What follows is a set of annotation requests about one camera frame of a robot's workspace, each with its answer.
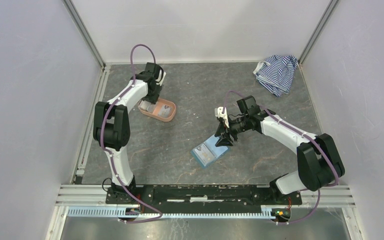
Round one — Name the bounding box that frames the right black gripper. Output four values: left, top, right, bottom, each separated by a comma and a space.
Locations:
214, 115, 249, 147

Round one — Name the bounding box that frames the teal card holder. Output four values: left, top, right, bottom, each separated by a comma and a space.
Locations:
190, 135, 230, 169

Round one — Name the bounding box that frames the white VIP credit card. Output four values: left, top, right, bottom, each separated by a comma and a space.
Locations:
192, 144, 216, 167

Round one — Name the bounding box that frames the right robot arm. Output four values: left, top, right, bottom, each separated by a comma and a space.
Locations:
214, 95, 346, 204

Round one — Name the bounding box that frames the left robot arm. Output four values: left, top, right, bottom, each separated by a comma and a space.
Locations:
92, 62, 166, 204

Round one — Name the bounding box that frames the white VIP card in tray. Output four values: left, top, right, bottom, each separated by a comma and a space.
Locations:
157, 104, 172, 118

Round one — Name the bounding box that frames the stack of credit cards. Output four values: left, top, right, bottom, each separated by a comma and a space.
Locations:
138, 100, 156, 114

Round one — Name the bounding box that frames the blue striped cloth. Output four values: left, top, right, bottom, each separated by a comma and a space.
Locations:
252, 55, 299, 97

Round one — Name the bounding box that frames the pink oval tray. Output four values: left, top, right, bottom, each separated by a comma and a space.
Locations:
137, 97, 177, 122

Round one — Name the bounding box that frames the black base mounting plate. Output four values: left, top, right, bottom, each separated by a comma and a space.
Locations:
103, 184, 303, 215

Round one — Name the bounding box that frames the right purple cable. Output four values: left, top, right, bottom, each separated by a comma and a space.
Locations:
222, 90, 340, 225

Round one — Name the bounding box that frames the purple cable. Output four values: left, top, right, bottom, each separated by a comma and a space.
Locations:
222, 90, 340, 225
99, 43, 164, 224

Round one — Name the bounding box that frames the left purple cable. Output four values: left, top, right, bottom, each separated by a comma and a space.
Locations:
99, 43, 164, 224

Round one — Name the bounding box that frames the aluminium frame rail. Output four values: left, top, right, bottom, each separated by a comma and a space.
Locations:
45, 184, 363, 240

